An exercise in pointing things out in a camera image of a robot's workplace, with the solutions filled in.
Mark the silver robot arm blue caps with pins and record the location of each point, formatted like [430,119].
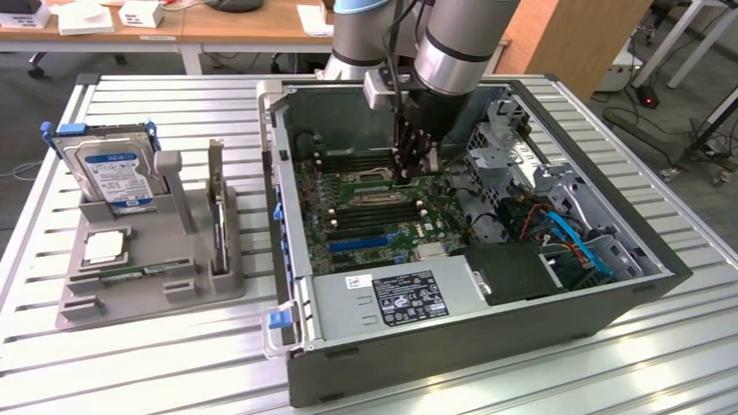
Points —
[456,47]

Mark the black rounded desk object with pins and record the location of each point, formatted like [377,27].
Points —
[237,5]

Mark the black expansion slot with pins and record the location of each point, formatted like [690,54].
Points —
[351,234]

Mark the RAM slot white clips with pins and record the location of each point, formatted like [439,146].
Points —
[358,152]
[378,217]
[358,161]
[375,206]

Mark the white paper stack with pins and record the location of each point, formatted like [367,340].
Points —
[314,21]

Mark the silver chipset heatsink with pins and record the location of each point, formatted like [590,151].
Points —
[434,251]

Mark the white box round lid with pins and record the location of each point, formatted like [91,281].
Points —
[87,21]

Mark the silver CPU chip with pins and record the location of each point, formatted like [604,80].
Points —
[105,248]

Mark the silver drive bay bracket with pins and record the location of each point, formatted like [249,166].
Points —
[570,183]

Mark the blue case latch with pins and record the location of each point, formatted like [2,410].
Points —
[277,320]

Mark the open black PC case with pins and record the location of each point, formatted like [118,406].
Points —
[461,354]

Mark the grey power supply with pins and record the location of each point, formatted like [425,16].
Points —
[346,311]

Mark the green motherboard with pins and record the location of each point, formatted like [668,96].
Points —
[430,203]

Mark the black wheeled stand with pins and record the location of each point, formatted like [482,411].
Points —
[712,147]

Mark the brown wooden cabinet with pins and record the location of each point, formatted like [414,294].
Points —
[565,43]

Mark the blue plastic disk caddy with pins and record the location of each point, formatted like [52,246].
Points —
[72,129]

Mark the black power strip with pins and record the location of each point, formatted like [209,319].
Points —
[629,119]

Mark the white labelled box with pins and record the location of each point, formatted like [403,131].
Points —
[142,15]

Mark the white device red button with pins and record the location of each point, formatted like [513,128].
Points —
[620,73]

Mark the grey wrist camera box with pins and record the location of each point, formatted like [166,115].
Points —
[381,93]

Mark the white table frame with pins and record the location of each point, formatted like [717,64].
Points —
[693,48]

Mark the white box black top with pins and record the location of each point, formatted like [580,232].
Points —
[26,17]

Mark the graphics card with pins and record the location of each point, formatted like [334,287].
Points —
[218,216]

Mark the black adapter red light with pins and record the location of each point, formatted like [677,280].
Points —
[646,97]

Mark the blue expansion slot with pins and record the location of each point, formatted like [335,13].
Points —
[358,245]

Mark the metal CPU socket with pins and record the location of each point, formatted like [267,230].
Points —
[378,199]

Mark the hard disk blue label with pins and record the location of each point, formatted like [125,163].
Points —
[115,173]

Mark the silver disk bay cage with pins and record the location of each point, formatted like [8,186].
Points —
[490,168]

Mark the wooden desk white legs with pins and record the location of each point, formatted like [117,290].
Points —
[145,36]
[259,21]

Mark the grey parts rack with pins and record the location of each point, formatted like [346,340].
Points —
[155,242]

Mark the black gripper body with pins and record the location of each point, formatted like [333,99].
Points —
[438,112]

